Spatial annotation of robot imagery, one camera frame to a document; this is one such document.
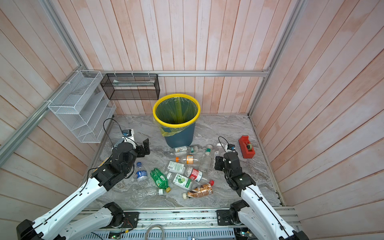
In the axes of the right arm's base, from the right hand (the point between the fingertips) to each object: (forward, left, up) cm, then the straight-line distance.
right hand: (218, 157), depth 83 cm
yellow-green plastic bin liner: (+31, +26, +7) cm, 41 cm away
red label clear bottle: (-10, +12, -4) cm, 16 cm away
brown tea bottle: (-16, +9, -6) cm, 20 cm away
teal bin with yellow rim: (+21, +21, -10) cm, 31 cm away
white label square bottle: (-3, +24, -8) cm, 26 cm away
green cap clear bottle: (+2, +6, -10) cm, 12 cm away
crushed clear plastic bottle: (-20, +38, -5) cm, 43 cm away
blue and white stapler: (+14, +67, -8) cm, 69 cm away
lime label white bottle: (-11, +22, -8) cm, 26 cm away
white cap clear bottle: (+2, 0, +3) cm, 4 cm away
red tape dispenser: (+9, -19, -6) cm, 22 cm away
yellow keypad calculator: (-2, +73, -10) cm, 73 cm away
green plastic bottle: (-11, +33, -8) cm, 36 cm away
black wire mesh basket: (+48, +59, +14) cm, 77 cm away
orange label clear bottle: (+2, +17, -7) cm, 19 cm away
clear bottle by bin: (+9, +15, -8) cm, 19 cm away
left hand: (0, +42, +13) cm, 44 cm away
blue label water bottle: (-9, +44, -7) cm, 46 cm away
